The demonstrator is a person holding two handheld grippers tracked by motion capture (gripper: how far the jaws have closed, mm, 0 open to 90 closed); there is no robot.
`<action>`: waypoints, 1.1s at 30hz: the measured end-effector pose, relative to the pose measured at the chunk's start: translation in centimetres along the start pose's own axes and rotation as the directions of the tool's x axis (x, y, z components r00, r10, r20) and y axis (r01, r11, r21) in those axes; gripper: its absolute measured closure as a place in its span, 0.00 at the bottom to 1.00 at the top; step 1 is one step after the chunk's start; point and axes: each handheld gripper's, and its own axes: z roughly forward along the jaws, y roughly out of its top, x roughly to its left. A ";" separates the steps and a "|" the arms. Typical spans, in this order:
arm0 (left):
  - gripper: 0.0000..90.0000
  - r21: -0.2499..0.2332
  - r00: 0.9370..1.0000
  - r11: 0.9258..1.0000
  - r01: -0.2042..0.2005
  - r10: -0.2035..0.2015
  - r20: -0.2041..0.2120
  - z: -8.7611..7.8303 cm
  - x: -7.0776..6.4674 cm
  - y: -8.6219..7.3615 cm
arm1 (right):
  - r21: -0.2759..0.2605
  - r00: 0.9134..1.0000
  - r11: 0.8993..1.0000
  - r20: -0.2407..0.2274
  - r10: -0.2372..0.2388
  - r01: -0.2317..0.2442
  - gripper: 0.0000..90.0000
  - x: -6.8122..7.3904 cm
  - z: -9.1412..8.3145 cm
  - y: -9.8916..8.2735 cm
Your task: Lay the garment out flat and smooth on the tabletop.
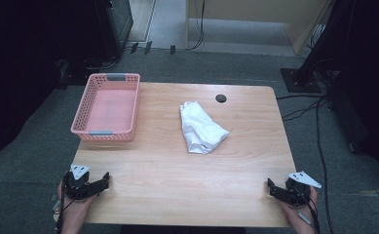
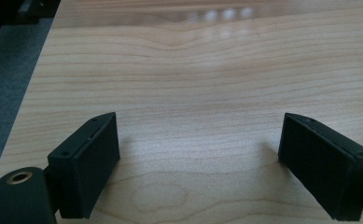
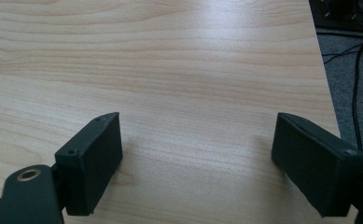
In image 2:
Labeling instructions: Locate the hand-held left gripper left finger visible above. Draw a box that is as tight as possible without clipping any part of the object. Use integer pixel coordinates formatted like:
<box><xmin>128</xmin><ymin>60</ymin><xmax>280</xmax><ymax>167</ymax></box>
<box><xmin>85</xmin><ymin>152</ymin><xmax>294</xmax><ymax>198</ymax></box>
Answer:
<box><xmin>47</xmin><ymin>112</ymin><xmax>121</xmax><ymax>219</ymax></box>

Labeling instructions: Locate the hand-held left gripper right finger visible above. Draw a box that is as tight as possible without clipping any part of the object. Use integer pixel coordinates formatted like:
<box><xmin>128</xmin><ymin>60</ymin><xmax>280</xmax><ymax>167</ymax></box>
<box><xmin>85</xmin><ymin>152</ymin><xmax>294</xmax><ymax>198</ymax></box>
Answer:
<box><xmin>277</xmin><ymin>112</ymin><xmax>363</xmax><ymax>222</ymax></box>

